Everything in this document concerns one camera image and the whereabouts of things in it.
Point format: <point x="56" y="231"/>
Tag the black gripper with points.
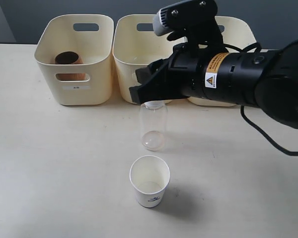
<point x="221" y="73"/>

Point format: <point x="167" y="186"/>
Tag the clear plastic bottle white cap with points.
<point x="153" y="120"/>

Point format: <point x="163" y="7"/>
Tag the brown wooden cup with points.
<point x="69" y="58"/>

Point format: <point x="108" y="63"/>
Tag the white paper cup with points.
<point x="149" y="175"/>

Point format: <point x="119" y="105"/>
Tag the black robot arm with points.
<point x="265" y="80"/>

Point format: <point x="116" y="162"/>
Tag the middle cream plastic bin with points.
<point x="135" y="45"/>

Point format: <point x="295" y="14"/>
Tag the cream plastic bin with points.
<point x="236" y="33"/>
<point x="89" y="35"/>
<point x="135" y="45"/>

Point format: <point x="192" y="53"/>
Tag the left cream plastic bin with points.
<point x="89" y="35"/>

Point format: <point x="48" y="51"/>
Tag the right cream plastic bin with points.
<point x="236" y="33"/>

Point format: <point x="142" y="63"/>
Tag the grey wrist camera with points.
<point x="187" y="18"/>

